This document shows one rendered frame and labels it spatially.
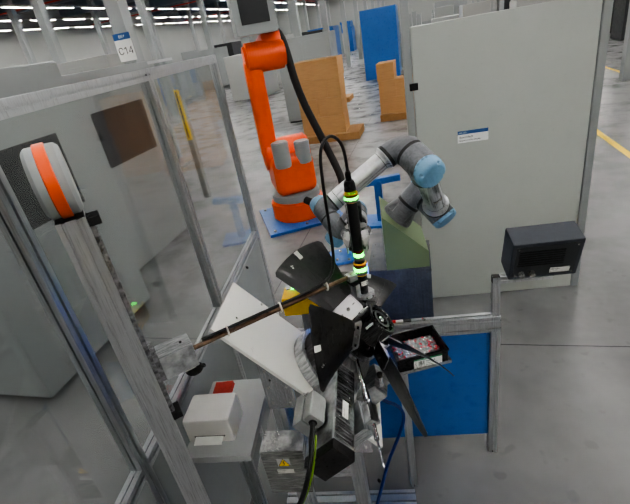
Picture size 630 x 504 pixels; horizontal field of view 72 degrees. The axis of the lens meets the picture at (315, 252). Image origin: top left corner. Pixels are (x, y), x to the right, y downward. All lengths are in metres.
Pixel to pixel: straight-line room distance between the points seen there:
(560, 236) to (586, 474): 1.25
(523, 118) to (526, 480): 2.15
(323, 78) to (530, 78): 6.44
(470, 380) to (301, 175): 3.57
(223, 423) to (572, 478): 1.72
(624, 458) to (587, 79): 2.18
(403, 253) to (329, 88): 7.42
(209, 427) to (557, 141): 2.78
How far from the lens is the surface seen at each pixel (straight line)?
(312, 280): 1.42
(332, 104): 9.31
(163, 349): 1.26
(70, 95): 1.39
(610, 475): 2.69
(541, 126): 3.33
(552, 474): 2.62
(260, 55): 5.17
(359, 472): 1.82
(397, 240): 2.04
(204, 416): 1.63
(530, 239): 1.85
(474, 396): 2.35
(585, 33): 3.33
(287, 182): 5.23
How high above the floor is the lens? 2.06
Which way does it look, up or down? 26 degrees down
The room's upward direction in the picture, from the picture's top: 11 degrees counter-clockwise
